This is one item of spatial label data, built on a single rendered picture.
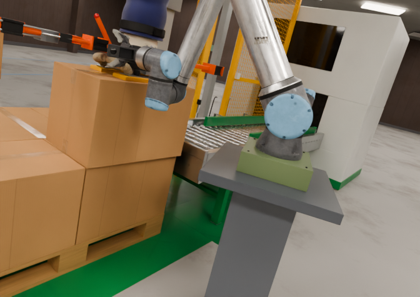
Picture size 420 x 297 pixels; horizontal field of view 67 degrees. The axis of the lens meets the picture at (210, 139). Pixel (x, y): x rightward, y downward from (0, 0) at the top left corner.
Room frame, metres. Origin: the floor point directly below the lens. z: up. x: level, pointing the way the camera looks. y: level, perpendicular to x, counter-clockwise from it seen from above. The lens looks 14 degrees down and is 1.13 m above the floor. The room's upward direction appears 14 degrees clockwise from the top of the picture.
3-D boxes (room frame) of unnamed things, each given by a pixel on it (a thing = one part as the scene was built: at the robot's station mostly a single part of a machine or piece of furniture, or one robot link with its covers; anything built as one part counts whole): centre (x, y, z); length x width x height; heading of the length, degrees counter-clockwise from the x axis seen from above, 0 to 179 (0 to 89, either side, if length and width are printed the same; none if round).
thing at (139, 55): (1.23, 0.31, 1.08); 0.09 x 0.05 x 0.10; 145
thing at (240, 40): (3.68, -0.35, 1.05); 1.17 x 0.10 x 2.10; 146
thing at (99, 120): (1.64, 0.48, 0.74); 0.60 x 0.40 x 0.40; 144
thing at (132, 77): (1.59, 0.38, 0.97); 0.34 x 0.10 x 0.05; 145
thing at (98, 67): (1.70, 0.54, 0.97); 0.34 x 0.10 x 0.05; 145
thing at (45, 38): (1.26, 0.72, 1.07); 0.07 x 0.07 x 0.04; 55
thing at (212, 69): (1.74, 0.08, 1.08); 0.09 x 0.08 x 0.05; 55
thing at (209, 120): (3.38, -0.34, 0.60); 1.60 x 0.11 x 0.09; 146
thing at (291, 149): (1.25, -0.28, 0.88); 0.19 x 0.19 x 0.10
